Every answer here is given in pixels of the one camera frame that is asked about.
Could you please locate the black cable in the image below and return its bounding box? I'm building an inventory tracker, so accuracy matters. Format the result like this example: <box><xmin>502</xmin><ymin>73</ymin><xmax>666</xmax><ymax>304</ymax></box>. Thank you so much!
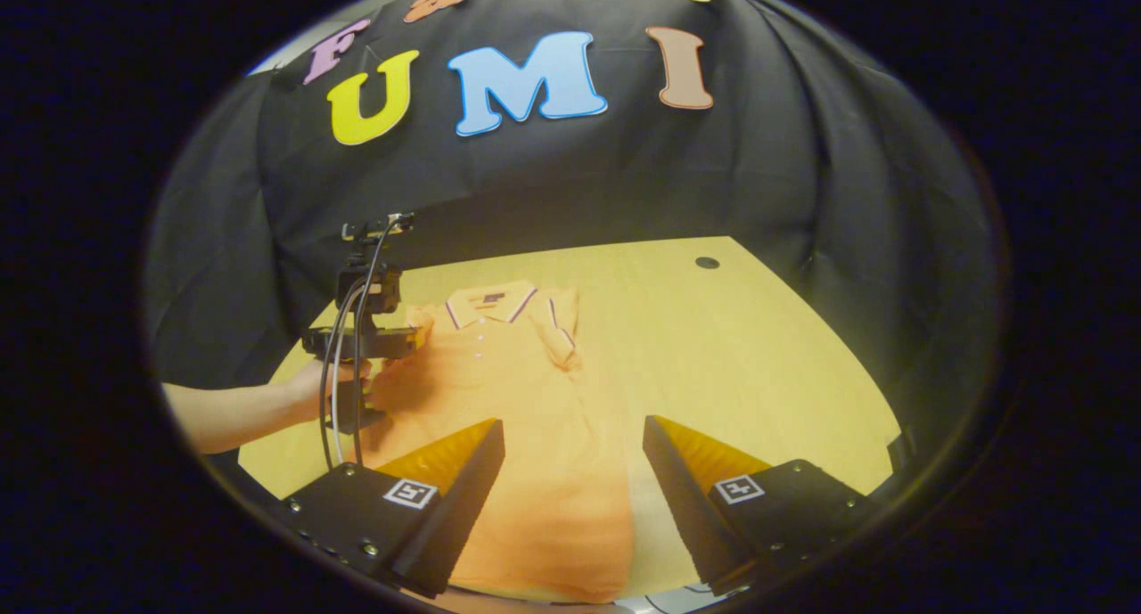
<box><xmin>318</xmin><ymin>280</ymin><xmax>368</xmax><ymax>471</ymax></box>
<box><xmin>351</xmin><ymin>215</ymin><xmax>402</xmax><ymax>468</ymax></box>

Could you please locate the orange T-shirt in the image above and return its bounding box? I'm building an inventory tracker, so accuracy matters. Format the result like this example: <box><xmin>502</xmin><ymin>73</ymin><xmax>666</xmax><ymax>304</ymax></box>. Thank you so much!
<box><xmin>364</xmin><ymin>280</ymin><xmax>638</xmax><ymax>604</ymax></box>

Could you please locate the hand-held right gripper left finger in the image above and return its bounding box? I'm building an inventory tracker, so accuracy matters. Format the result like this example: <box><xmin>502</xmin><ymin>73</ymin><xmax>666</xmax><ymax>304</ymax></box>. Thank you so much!
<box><xmin>283</xmin><ymin>418</ymin><xmax>506</xmax><ymax>600</ymax></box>

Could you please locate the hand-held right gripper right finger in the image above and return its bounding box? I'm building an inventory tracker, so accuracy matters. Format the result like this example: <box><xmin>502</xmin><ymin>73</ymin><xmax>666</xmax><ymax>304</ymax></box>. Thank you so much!
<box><xmin>642</xmin><ymin>414</ymin><xmax>879</xmax><ymax>597</ymax></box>

